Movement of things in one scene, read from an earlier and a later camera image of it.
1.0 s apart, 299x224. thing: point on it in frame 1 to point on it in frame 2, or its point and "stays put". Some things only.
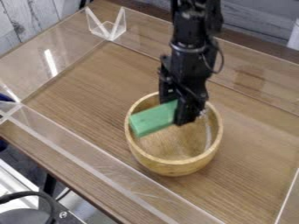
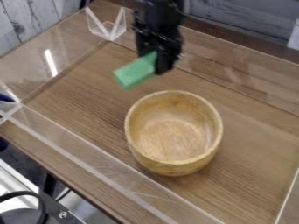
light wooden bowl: [180, 150] stays put
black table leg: [50, 185] stays put
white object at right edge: [294, 39] stays put
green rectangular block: [154, 119] to [132, 74]
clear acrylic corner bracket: [106, 29] stays put
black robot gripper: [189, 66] to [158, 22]
